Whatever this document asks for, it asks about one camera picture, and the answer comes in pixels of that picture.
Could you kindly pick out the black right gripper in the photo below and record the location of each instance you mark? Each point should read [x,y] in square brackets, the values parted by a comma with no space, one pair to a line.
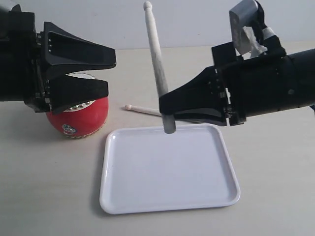
[260,85]

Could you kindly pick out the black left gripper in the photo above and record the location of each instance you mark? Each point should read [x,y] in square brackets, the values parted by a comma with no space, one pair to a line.
[20,58]

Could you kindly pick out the wooden drumstick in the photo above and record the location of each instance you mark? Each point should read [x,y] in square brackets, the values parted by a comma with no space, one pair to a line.
[155,50]
[143,110]

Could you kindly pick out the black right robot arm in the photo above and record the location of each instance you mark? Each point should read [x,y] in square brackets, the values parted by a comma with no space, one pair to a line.
[304,67]

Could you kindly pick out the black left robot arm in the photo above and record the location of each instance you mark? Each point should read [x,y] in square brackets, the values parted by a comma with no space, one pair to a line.
[37,67]

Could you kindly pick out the small red drum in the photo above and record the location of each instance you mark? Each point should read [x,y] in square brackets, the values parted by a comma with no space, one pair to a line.
[81,120]

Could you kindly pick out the white plastic tray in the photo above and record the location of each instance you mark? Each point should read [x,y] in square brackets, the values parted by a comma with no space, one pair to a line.
[147,170]

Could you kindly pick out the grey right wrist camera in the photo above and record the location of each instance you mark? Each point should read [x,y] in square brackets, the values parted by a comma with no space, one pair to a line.
[246,32]

